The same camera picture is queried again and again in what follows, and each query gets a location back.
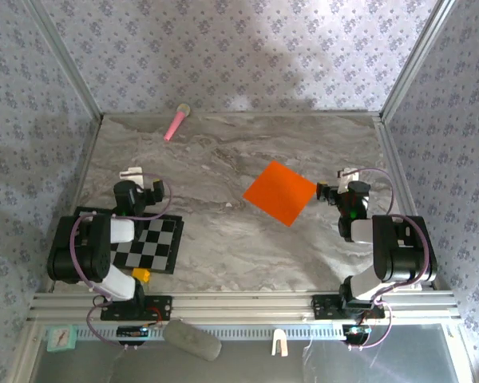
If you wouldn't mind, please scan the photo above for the slotted grey cable duct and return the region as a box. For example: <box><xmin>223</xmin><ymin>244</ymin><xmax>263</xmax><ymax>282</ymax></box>
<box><xmin>75</xmin><ymin>322</ymin><xmax>344</xmax><ymax>341</ymax></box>

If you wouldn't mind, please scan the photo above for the black and grey checkerboard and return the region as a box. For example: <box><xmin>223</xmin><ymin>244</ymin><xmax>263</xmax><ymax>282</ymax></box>
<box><xmin>73</xmin><ymin>206</ymin><xmax>184</xmax><ymax>275</ymax></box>

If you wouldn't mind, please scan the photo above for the orange paper sheet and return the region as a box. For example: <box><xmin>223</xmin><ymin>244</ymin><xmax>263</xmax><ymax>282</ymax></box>
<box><xmin>242</xmin><ymin>160</ymin><xmax>319</xmax><ymax>227</ymax></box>

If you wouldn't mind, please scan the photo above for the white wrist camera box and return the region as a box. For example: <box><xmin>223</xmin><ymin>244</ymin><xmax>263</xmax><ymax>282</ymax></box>
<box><xmin>337</xmin><ymin>167</ymin><xmax>361</xmax><ymax>192</ymax></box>
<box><xmin>119</xmin><ymin>166</ymin><xmax>144</xmax><ymax>188</ymax></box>

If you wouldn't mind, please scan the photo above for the circuit board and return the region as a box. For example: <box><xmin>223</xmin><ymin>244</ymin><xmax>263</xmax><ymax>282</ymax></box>
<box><xmin>117</xmin><ymin>325</ymin><xmax>151</xmax><ymax>346</ymax></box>
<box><xmin>342</xmin><ymin>323</ymin><xmax>372</xmax><ymax>345</ymax></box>

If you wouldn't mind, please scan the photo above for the shiny steel plate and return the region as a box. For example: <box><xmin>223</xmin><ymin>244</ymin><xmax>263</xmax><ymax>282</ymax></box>
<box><xmin>27</xmin><ymin>323</ymin><xmax>464</xmax><ymax>383</ymax></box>

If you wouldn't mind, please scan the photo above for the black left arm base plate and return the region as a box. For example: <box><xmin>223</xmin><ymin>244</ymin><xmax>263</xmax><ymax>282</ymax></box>
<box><xmin>100</xmin><ymin>294</ymin><xmax>172</xmax><ymax>321</ymax></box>

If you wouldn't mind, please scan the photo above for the right circuit board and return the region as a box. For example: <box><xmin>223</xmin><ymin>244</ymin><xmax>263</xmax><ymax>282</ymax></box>
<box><xmin>342</xmin><ymin>323</ymin><xmax>372</xmax><ymax>345</ymax></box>

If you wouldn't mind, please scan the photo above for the aluminium front rail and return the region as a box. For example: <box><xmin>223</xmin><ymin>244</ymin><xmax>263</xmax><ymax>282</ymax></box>
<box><xmin>26</xmin><ymin>290</ymin><xmax>462</xmax><ymax>322</ymax></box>

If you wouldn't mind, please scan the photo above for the pink toy microphone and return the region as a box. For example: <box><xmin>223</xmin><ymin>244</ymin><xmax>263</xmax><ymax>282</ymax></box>
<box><xmin>163</xmin><ymin>103</ymin><xmax>192</xmax><ymax>142</ymax></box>

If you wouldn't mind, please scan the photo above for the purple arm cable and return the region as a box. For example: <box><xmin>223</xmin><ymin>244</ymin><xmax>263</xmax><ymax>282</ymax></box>
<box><xmin>70</xmin><ymin>173</ymin><xmax>173</xmax><ymax>352</ymax></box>
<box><xmin>341</xmin><ymin>167</ymin><xmax>430</xmax><ymax>352</ymax></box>

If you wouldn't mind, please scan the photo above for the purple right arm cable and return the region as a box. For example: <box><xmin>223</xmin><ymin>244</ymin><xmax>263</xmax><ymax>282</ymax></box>
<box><xmin>341</xmin><ymin>167</ymin><xmax>430</xmax><ymax>352</ymax></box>

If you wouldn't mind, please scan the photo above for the left circuit board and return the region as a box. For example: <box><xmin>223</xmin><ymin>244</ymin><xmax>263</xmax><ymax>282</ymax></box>
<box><xmin>117</xmin><ymin>325</ymin><xmax>151</xmax><ymax>346</ymax></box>

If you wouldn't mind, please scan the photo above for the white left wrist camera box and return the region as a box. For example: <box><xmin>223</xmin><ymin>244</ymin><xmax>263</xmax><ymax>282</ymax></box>
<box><xmin>119</xmin><ymin>166</ymin><xmax>144</xmax><ymax>188</ymax></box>

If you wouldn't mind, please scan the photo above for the mint green clock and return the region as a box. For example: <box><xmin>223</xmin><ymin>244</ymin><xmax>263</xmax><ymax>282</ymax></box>
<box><xmin>46</xmin><ymin>323</ymin><xmax>78</xmax><ymax>353</ymax></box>

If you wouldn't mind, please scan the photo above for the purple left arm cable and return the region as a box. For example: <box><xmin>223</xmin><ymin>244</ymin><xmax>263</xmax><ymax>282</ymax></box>
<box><xmin>70</xmin><ymin>173</ymin><xmax>173</xmax><ymax>352</ymax></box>

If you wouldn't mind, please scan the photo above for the white plastic hook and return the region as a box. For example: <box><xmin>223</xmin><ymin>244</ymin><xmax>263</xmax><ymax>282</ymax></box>
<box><xmin>271</xmin><ymin>329</ymin><xmax>289</xmax><ymax>356</ymax></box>

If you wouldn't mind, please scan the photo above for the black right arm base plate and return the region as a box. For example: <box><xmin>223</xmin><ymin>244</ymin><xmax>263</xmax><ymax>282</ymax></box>
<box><xmin>311</xmin><ymin>294</ymin><xmax>386</xmax><ymax>320</ymax></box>

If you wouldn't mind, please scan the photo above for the aluminium side rail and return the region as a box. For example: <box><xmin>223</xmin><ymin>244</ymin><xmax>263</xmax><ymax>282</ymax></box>
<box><xmin>43</xmin><ymin>115</ymin><xmax>105</xmax><ymax>294</ymax></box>
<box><xmin>373</xmin><ymin>113</ymin><xmax>440</xmax><ymax>291</ymax></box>

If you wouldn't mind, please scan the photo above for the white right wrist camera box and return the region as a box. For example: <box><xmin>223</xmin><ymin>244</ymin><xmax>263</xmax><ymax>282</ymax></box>
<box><xmin>337</xmin><ymin>167</ymin><xmax>361</xmax><ymax>192</ymax></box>

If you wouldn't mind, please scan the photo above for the aluminium frame post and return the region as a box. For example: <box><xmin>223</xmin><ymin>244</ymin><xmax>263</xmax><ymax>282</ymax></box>
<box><xmin>23</xmin><ymin>0</ymin><xmax>105</xmax><ymax>120</ymax></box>
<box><xmin>378</xmin><ymin>0</ymin><xmax>458</xmax><ymax>123</ymax></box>

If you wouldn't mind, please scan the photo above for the grey oval stone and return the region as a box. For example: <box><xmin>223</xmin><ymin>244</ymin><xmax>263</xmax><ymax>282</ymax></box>
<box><xmin>162</xmin><ymin>318</ymin><xmax>223</xmax><ymax>362</ymax></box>

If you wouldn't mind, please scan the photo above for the aluminium back rail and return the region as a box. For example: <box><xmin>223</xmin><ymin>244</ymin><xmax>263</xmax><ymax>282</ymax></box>
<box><xmin>102</xmin><ymin>110</ymin><xmax>381</xmax><ymax>119</ymax></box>

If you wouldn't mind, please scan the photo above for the small yellow block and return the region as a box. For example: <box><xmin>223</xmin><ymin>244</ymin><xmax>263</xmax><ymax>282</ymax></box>
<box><xmin>131</xmin><ymin>267</ymin><xmax>152</xmax><ymax>285</ymax></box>

